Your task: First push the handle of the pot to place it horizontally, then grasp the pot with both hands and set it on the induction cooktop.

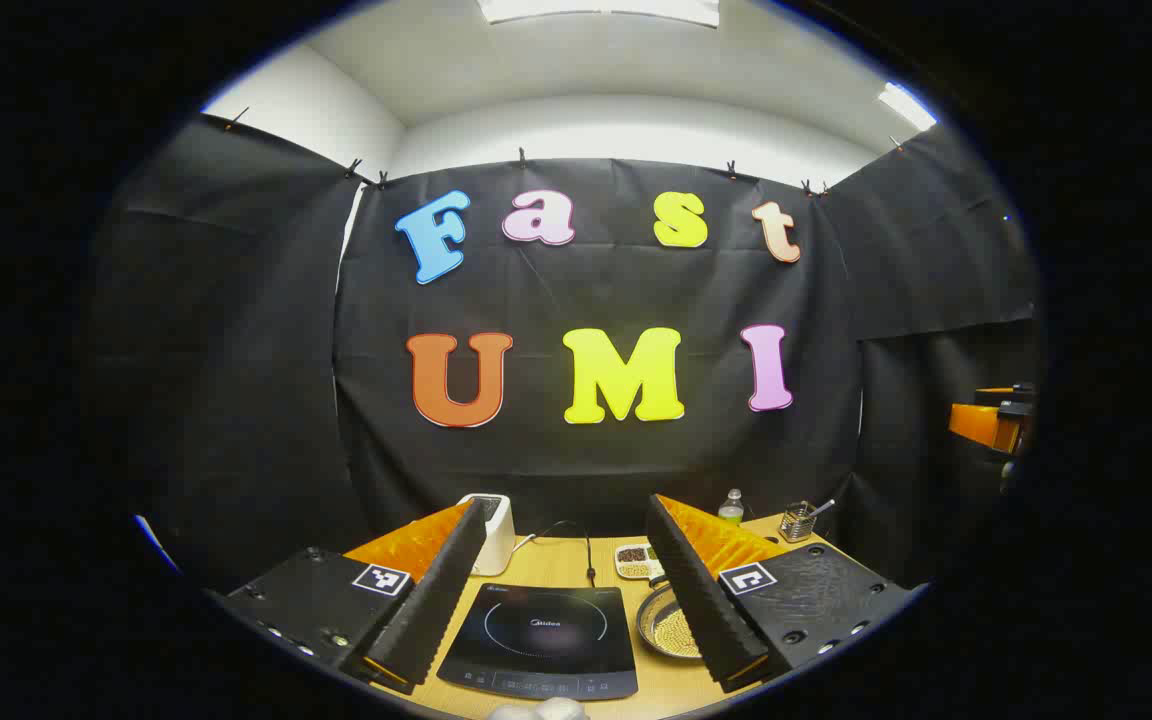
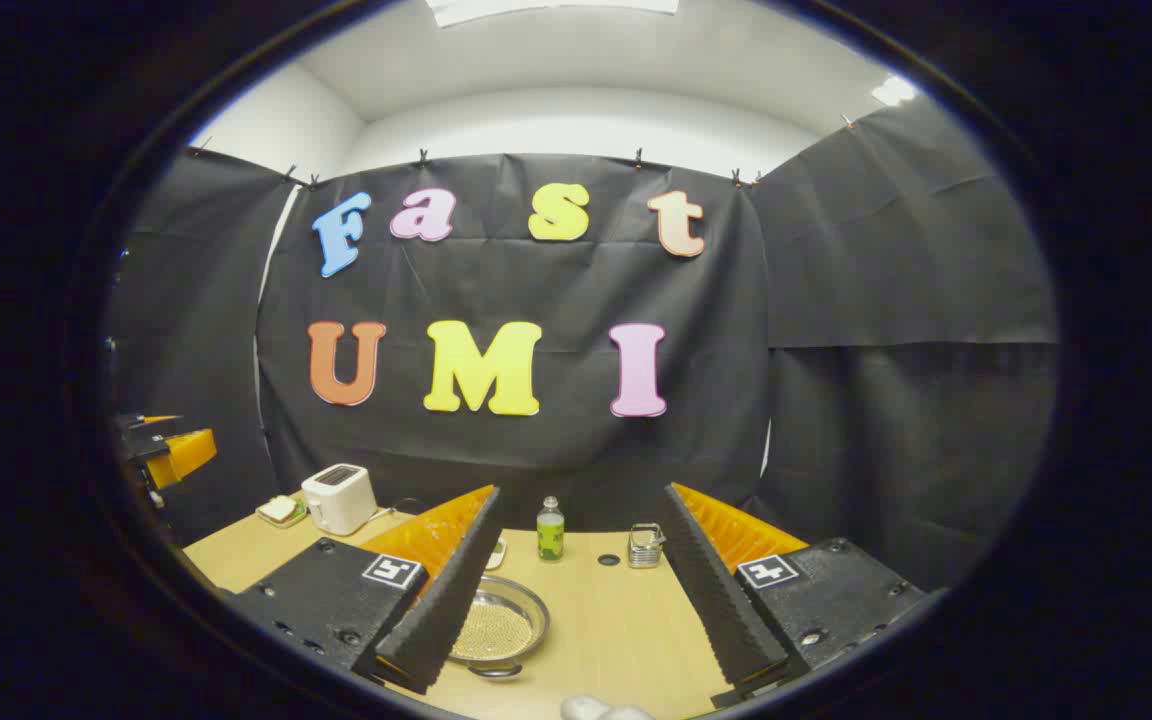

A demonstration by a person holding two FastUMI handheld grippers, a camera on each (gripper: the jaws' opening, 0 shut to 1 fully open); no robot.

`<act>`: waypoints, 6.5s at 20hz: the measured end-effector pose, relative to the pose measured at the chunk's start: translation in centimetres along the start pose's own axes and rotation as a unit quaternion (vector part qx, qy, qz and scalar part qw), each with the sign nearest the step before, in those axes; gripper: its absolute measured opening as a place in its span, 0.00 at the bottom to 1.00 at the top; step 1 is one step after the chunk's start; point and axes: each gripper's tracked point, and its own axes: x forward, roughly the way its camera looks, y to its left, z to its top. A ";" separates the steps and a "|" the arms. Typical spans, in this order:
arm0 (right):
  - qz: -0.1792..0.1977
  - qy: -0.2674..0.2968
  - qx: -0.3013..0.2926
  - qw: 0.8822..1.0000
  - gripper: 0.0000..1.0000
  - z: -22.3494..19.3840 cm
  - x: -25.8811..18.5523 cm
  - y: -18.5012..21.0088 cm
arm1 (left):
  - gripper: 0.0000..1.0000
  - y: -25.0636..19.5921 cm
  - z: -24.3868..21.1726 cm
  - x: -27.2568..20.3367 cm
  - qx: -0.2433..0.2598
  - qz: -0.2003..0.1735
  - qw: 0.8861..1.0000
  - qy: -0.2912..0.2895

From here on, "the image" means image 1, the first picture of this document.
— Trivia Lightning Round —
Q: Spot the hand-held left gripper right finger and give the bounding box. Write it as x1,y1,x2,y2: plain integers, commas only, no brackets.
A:
646,493,922,694

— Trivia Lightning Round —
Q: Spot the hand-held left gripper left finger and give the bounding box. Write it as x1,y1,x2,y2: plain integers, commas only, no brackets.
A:
226,497,489,693

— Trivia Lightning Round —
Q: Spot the ceiling light panel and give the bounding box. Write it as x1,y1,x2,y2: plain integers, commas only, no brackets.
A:
876,82,938,132
476,0,722,28

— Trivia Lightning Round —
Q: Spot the black power cable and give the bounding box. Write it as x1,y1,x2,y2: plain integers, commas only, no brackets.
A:
533,520,599,587

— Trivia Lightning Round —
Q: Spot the black induction cooktop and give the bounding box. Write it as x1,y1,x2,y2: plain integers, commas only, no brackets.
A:
436,583,639,701

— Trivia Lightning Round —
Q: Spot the stainless steel pot black handle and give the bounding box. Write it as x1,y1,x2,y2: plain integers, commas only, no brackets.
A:
636,577,707,660

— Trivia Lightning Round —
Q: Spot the large soybean pile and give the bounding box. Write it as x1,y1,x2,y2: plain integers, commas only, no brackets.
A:
654,605,703,657

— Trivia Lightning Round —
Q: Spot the white divided tray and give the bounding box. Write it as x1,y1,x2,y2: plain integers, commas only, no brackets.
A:
614,542,665,581

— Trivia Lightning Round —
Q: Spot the white toaster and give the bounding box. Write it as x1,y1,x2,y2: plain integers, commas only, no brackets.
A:
456,493,517,577

